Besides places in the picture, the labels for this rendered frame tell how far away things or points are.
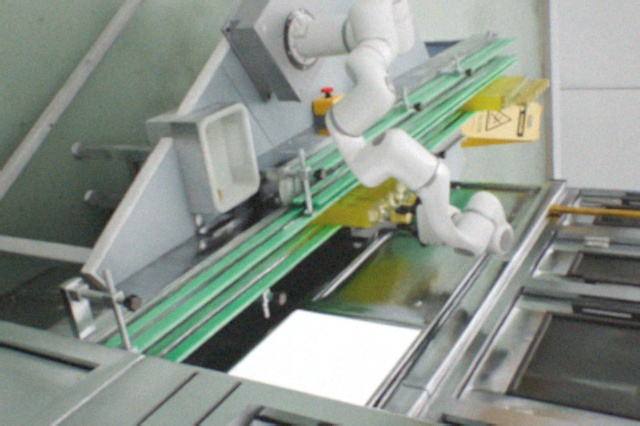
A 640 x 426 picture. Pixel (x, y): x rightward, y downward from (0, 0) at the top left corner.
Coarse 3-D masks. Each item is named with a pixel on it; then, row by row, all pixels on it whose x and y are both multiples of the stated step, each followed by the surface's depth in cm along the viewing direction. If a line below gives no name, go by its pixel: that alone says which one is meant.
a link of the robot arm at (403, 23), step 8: (392, 8) 164; (400, 8) 164; (400, 16) 165; (408, 16) 167; (344, 24) 173; (400, 24) 166; (408, 24) 167; (344, 32) 173; (400, 32) 166; (408, 32) 168; (344, 40) 174; (352, 40) 173; (400, 40) 167; (408, 40) 168; (352, 48) 174; (400, 48) 169; (408, 48) 170
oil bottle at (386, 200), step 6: (348, 192) 194; (354, 192) 194; (342, 198) 191; (348, 198) 190; (354, 198) 190; (360, 198) 189; (366, 198) 189; (372, 198) 188; (378, 198) 187; (384, 198) 187; (390, 198) 187; (384, 204) 185; (390, 204) 186; (390, 210) 186
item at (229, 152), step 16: (224, 112) 165; (240, 112) 172; (208, 128) 172; (224, 128) 176; (240, 128) 174; (208, 144) 172; (224, 144) 177; (240, 144) 176; (208, 160) 162; (224, 160) 178; (240, 160) 178; (208, 176) 163; (224, 176) 178; (240, 176) 180; (256, 176) 178; (224, 192) 176; (240, 192) 176; (224, 208) 168
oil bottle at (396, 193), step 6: (360, 186) 198; (366, 186) 197; (378, 186) 196; (384, 186) 195; (360, 192) 194; (366, 192) 193; (372, 192) 193; (378, 192) 192; (384, 192) 191; (390, 192) 190; (396, 192) 191; (402, 192) 192; (396, 198) 190
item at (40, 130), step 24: (120, 24) 220; (96, 48) 214; (216, 48) 189; (72, 96) 207; (48, 120) 200; (24, 144) 196; (0, 192) 189; (0, 240) 173; (24, 240) 169; (48, 264) 166; (72, 264) 159
